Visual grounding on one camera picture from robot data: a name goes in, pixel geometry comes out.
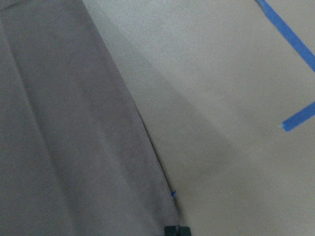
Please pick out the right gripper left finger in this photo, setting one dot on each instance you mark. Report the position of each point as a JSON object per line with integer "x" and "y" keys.
{"x": 170, "y": 231}

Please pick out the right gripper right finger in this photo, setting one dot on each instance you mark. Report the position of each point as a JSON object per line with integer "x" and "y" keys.
{"x": 184, "y": 231}

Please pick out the dark brown t-shirt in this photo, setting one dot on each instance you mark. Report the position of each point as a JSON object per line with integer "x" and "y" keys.
{"x": 75, "y": 156}

